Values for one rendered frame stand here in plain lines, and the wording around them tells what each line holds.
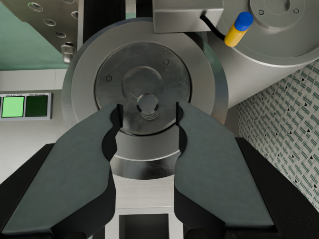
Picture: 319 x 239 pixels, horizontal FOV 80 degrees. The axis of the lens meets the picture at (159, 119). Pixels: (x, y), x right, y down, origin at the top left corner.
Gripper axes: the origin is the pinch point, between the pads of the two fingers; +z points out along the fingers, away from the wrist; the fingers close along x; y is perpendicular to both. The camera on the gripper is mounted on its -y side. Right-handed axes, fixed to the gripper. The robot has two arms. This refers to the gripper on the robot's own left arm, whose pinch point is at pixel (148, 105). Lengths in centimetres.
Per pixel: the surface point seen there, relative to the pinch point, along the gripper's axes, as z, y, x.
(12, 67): 286, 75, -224
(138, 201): 18.1, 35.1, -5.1
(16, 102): 34, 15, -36
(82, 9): 10.9, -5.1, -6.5
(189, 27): 5.9, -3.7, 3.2
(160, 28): 5.9, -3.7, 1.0
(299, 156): 6.0, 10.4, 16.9
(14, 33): 223, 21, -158
